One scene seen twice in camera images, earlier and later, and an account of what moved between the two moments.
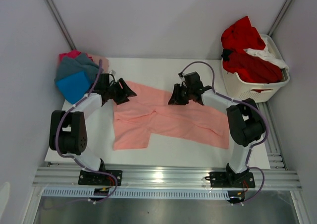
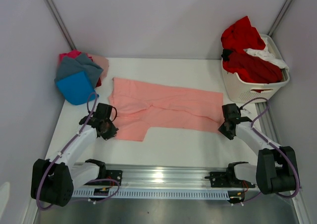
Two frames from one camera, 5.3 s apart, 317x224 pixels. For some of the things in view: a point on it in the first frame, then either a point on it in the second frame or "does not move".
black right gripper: x=175 y=99 to x=222 y=129
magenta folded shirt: x=72 y=54 does not move
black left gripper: x=124 y=93 to x=112 y=133
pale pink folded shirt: x=105 y=62 does not move
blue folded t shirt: x=74 y=87 does not move
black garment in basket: x=225 y=54 does not move
